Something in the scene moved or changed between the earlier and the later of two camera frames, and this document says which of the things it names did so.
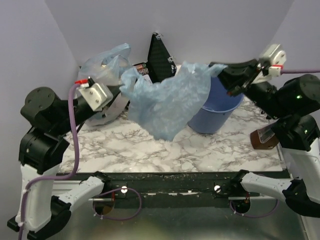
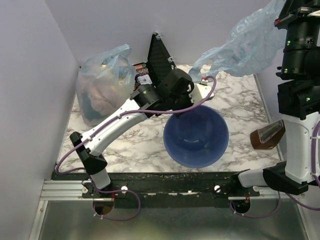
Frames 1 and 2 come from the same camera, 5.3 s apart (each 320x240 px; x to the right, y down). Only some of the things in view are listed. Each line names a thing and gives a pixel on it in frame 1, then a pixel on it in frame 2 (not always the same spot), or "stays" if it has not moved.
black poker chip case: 160,65 stays
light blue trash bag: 166,106 -> 252,45
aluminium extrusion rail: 60,186 stays
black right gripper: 243,78 -> 298,10
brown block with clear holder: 264,138 stays
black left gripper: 115,90 -> 186,92
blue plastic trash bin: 214,115 -> 197,139
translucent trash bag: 107,66 stays
